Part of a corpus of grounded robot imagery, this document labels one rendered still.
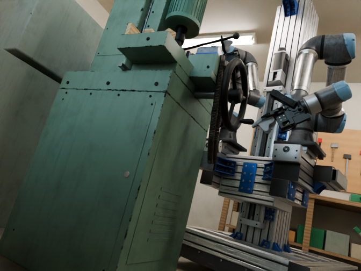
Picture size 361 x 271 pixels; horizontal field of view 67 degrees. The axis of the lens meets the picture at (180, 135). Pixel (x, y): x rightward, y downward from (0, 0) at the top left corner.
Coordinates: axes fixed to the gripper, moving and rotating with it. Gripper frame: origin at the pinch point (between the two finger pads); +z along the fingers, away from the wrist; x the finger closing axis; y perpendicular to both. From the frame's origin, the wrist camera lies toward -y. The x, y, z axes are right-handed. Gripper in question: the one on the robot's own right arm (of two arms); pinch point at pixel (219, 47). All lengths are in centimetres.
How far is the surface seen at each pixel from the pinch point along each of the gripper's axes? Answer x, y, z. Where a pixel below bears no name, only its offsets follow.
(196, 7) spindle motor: -11.8, -6.7, 16.6
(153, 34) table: 23.8, -9.3, 42.6
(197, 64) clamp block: 22.2, -2.0, 19.6
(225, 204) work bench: 48, -68, -259
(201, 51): 15.2, -1.3, 18.6
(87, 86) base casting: 34, -45, 34
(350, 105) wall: -111, 96, -321
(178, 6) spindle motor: -10.9, -14.1, 20.9
